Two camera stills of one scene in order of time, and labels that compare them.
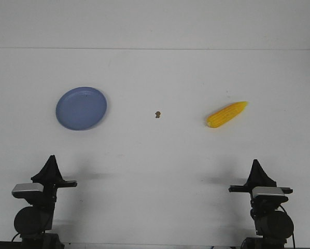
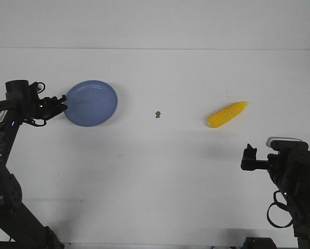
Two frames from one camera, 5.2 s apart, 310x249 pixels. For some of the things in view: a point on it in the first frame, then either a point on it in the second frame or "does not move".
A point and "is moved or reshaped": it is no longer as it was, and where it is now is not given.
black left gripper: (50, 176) to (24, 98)
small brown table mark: (157, 114) does not move
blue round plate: (81, 108) is moved or reshaped
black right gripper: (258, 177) to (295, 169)
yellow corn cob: (225, 114) does not move
